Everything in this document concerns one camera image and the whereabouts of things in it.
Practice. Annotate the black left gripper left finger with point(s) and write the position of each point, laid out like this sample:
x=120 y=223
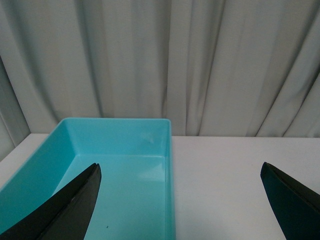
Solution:
x=64 y=216

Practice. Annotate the grey-white pleated curtain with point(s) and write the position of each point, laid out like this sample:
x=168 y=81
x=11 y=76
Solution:
x=223 y=68

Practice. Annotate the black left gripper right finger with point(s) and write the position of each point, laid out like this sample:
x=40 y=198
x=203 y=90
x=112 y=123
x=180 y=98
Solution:
x=295 y=206

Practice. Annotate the turquoise plastic storage bin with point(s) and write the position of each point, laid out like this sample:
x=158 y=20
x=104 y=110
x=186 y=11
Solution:
x=136 y=195

